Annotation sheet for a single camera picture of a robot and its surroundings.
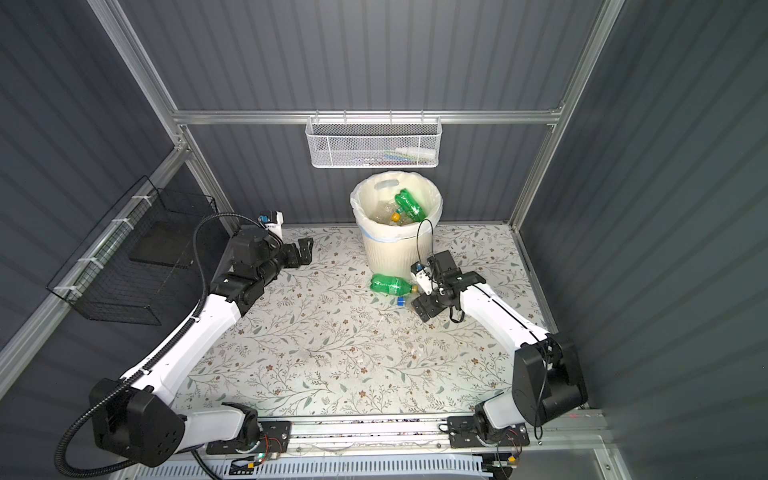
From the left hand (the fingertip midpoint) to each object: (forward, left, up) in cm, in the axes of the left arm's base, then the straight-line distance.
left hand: (297, 240), depth 79 cm
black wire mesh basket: (-6, +40, -1) cm, 40 cm away
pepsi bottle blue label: (-6, -28, -25) cm, 38 cm away
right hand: (-10, -38, -18) cm, 43 cm away
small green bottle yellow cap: (+19, -32, -5) cm, 38 cm away
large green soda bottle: (-1, -26, -23) cm, 34 cm away
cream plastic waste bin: (+4, -26, -9) cm, 28 cm away
